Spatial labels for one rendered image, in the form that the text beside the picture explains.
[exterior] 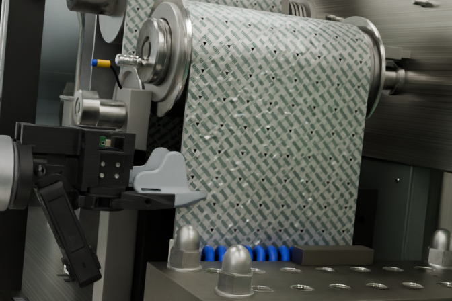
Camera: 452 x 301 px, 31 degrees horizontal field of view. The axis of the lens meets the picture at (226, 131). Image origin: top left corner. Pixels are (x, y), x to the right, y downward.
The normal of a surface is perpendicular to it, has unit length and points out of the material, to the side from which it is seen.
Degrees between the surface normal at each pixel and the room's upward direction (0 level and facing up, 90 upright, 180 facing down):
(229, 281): 90
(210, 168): 90
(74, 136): 90
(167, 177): 90
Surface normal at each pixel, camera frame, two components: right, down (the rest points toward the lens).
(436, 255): -0.57, -0.01
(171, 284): -0.90, -0.07
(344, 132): 0.43, 0.08
